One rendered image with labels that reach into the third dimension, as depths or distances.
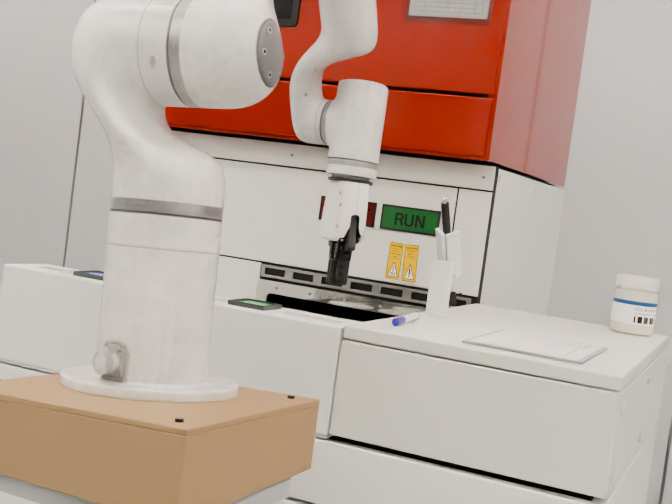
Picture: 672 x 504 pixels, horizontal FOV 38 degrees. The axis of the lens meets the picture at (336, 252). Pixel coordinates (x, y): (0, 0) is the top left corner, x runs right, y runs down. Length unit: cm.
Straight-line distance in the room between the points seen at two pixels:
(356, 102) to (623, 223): 181
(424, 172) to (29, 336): 79
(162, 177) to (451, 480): 51
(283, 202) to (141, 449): 115
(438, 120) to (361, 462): 77
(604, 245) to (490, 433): 213
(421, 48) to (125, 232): 95
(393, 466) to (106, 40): 61
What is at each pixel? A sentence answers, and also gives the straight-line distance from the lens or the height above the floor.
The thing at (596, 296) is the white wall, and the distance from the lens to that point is 330.
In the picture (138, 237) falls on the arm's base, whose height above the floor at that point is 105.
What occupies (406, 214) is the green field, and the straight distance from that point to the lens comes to 188.
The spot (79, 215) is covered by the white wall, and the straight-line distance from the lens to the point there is 414.
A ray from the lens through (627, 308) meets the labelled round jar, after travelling 169.
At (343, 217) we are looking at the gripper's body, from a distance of 158.
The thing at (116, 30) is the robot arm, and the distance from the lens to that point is 108.
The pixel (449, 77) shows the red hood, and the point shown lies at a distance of 183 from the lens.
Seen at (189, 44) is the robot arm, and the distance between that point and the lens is 103.
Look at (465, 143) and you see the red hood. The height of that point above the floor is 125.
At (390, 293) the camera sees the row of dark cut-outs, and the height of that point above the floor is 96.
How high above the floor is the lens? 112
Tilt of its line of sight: 3 degrees down
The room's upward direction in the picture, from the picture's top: 8 degrees clockwise
